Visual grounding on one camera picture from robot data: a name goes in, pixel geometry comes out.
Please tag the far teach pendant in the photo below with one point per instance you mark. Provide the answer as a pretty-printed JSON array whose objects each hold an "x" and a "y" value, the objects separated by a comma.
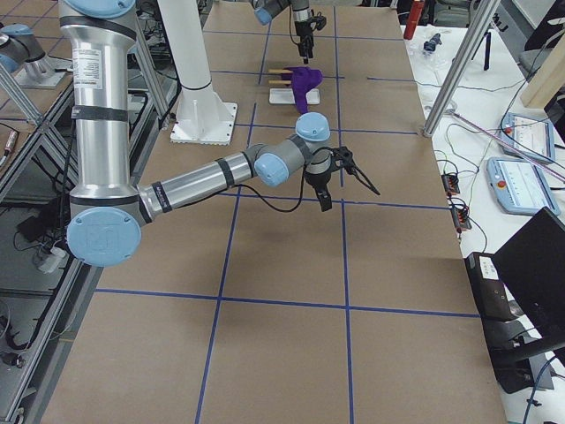
[{"x": 532, "y": 136}]

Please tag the near orange usb hub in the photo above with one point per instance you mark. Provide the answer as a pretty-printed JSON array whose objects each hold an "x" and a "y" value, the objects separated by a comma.
[{"x": 460, "y": 213}]

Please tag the orange usb hub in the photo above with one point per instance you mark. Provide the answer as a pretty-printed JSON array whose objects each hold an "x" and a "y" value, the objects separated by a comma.
[
  {"x": 450, "y": 182},
  {"x": 460, "y": 213}
]

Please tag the far orange usb hub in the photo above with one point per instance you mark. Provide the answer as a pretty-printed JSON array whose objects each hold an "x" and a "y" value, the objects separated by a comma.
[{"x": 450, "y": 182}]

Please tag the metal reacher grabber tool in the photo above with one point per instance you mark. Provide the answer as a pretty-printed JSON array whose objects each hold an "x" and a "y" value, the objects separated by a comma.
[{"x": 494, "y": 132}]

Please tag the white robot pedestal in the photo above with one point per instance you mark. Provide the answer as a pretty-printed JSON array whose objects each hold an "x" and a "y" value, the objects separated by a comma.
[{"x": 201, "y": 117}]

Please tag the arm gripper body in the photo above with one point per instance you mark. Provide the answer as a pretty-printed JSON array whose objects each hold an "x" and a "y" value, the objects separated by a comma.
[{"x": 302, "y": 30}]

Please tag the near teach pendant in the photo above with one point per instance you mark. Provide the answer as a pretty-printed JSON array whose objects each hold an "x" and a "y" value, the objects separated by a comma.
[{"x": 520, "y": 187}]

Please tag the black laptop screen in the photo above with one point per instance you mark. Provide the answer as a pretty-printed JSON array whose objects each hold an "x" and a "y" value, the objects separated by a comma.
[{"x": 531, "y": 265}]

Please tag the red bottle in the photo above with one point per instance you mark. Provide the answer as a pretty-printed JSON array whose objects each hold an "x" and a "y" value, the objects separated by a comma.
[{"x": 411, "y": 23}]

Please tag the teach pendant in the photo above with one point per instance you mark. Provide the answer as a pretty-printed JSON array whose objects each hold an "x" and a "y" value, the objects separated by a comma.
[
  {"x": 520, "y": 187},
  {"x": 532, "y": 136}
]

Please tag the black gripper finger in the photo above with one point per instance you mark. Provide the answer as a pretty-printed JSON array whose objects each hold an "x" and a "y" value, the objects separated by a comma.
[
  {"x": 325, "y": 196},
  {"x": 324, "y": 205}
]

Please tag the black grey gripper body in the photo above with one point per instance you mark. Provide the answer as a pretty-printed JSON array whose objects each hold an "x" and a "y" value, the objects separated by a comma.
[{"x": 318, "y": 181}]

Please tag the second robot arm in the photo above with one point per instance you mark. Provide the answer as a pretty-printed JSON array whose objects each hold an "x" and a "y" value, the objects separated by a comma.
[{"x": 301, "y": 13}]

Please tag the black computer box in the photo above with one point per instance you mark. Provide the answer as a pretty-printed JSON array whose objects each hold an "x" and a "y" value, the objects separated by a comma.
[{"x": 516, "y": 357}]

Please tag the purple microfiber towel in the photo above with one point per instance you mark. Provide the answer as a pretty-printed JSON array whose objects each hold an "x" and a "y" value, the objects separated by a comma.
[{"x": 302, "y": 80}]

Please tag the white rack base tray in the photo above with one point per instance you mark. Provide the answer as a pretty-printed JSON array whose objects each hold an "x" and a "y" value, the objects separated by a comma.
[{"x": 286, "y": 96}]

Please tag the aluminium frame post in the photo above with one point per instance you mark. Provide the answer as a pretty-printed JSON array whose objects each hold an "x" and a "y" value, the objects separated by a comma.
[{"x": 470, "y": 43}]

